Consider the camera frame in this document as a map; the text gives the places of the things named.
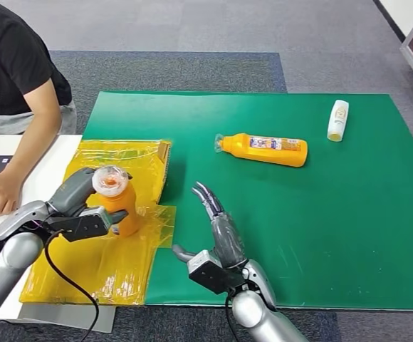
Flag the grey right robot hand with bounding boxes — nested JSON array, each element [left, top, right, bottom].
[[171, 181, 247, 269]]

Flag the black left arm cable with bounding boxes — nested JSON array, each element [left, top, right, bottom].
[[44, 230, 100, 342]]

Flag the orange bottle with white cap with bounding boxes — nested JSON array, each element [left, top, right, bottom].
[[91, 165, 147, 238]]

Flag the person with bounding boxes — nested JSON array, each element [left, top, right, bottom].
[[0, 0, 77, 135]]

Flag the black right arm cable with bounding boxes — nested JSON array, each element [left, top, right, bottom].
[[225, 290, 241, 342]]

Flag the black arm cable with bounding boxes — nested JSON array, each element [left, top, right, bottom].
[[225, 290, 241, 342], [44, 230, 100, 342]]

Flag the orange bottle with clear cap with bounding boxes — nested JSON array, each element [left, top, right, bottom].
[[214, 133, 308, 168]]

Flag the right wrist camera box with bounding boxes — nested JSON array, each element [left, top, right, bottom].
[[187, 250, 246, 296]]

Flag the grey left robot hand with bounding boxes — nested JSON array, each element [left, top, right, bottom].
[[47, 167, 133, 226]]

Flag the green mat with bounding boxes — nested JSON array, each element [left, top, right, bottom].
[[82, 90, 413, 311]]

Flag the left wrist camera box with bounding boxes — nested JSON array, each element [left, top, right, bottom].
[[46, 206, 114, 243]]

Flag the yellow plastic sheet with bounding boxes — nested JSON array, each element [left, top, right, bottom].
[[18, 139, 177, 306]]

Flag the small white bottle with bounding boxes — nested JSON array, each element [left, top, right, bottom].
[[326, 99, 349, 143]]

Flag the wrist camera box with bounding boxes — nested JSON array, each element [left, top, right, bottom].
[[187, 250, 246, 296], [46, 206, 114, 243]]

